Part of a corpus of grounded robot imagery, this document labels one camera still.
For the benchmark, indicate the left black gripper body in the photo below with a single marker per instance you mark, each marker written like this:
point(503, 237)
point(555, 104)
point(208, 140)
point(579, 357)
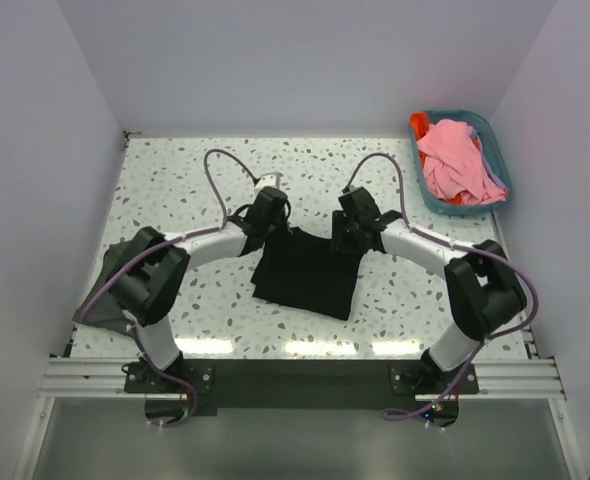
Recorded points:
point(273, 225)

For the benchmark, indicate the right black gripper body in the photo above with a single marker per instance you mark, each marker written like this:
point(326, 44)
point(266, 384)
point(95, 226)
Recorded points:
point(344, 236)

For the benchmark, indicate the black t shirt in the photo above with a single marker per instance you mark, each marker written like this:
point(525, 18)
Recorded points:
point(301, 271)

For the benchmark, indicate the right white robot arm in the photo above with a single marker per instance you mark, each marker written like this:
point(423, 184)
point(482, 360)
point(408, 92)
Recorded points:
point(484, 292)

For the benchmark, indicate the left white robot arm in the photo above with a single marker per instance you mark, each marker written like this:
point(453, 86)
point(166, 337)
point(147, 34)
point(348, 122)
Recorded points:
point(146, 279)

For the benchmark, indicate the pink t shirt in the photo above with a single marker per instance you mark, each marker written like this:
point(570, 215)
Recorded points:
point(453, 164)

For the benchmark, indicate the lavender t shirt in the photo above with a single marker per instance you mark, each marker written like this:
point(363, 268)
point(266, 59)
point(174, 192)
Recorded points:
point(488, 168)

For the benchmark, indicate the teal laundry basket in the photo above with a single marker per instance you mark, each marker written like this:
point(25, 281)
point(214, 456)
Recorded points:
point(492, 152)

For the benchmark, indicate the folded dark green t shirt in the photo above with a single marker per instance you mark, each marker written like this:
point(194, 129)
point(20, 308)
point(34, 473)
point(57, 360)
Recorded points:
point(106, 313)

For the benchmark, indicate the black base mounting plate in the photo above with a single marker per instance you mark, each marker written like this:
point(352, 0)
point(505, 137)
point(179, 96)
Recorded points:
point(396, 389)

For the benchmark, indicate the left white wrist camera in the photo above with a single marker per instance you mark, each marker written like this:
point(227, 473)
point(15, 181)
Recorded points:
point(272, 180)

